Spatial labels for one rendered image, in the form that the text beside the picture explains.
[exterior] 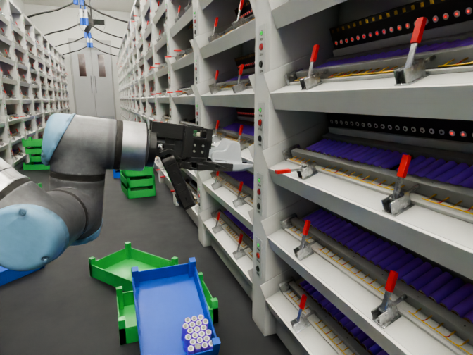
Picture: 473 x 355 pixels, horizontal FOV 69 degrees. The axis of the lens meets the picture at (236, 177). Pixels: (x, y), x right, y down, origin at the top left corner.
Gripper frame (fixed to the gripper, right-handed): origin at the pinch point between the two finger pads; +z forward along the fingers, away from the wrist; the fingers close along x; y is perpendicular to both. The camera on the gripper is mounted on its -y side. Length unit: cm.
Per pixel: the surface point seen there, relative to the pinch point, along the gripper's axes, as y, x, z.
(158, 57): 49, 226, 10
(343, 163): 3.6, -7.3, 19.3
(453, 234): -1.2, -36.4, 15.7
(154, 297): -48, 34, -9
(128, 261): -58, 82, -13
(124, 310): -59, 45, -17
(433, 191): 2.9, -28.7, 20.0
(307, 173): -0.1, -0.4, 15.8
